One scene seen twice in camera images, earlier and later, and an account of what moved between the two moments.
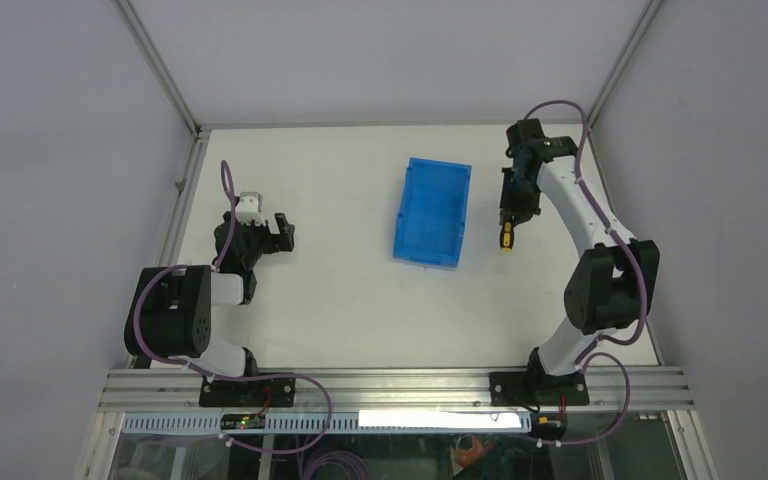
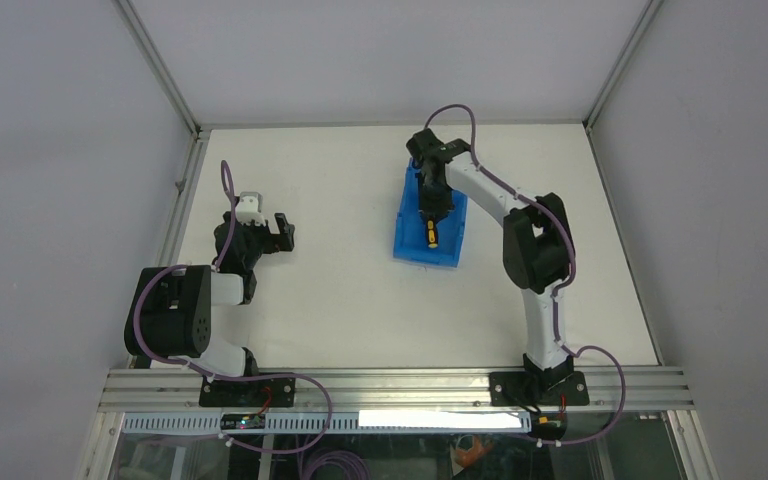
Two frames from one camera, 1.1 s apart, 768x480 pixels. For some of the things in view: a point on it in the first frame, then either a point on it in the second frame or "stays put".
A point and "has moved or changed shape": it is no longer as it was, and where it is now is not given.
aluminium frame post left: (157, 63) stays put
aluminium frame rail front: (396, 390) stays put
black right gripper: (520, 212) to (439, 210)
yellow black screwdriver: (507, 236) has moved or changed shape
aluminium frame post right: (648, 13) stays put
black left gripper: (274, 242) stays put
